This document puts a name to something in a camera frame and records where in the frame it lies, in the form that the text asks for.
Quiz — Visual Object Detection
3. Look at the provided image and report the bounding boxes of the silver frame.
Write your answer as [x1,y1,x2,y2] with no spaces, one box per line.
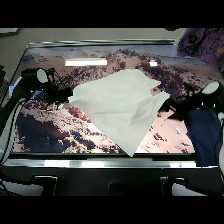
[0,155,224,197]

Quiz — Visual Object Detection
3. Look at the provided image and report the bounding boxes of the purple patterned garment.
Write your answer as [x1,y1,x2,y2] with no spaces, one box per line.
[176,28,224,73]

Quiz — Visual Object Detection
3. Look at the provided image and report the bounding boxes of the white garment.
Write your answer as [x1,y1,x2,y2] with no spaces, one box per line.
[67,68,171,158]

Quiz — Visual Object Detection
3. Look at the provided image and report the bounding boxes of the dark blue garment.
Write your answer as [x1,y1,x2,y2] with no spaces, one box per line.
[184,108,223,168]

